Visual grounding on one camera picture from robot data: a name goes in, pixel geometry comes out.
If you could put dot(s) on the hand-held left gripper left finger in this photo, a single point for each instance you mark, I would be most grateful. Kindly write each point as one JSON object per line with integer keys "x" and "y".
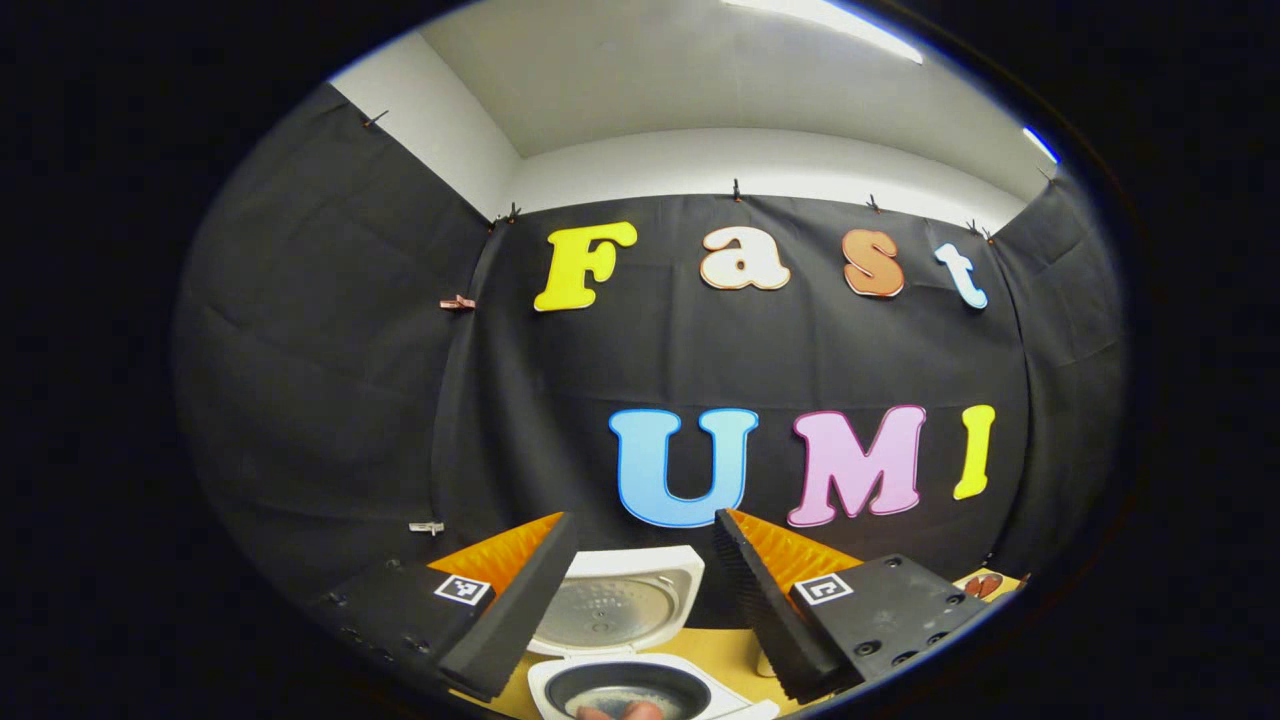
{"x": 520, "y": 600}

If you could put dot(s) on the brown cloth clip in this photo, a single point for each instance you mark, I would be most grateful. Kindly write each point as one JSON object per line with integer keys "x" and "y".
{"x": 458, "y": 302}

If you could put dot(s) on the black backdrop cloth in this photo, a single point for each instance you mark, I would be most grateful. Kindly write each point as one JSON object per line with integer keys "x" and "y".
{"x": 350, "y": 350}

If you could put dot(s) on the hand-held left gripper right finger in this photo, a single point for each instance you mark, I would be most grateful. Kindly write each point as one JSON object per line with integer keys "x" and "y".
{"x": 765, "y": 610}

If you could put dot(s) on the white rice cooker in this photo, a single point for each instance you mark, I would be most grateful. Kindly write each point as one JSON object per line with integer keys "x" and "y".
{"x": 615, "y": 600}

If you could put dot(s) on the white round plate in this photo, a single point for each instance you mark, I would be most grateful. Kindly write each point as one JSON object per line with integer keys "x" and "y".
{"x": 1010, "y": 583}

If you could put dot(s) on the white cloth clip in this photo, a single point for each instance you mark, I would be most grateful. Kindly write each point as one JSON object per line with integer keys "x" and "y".
{"x": 427, "y": 527}

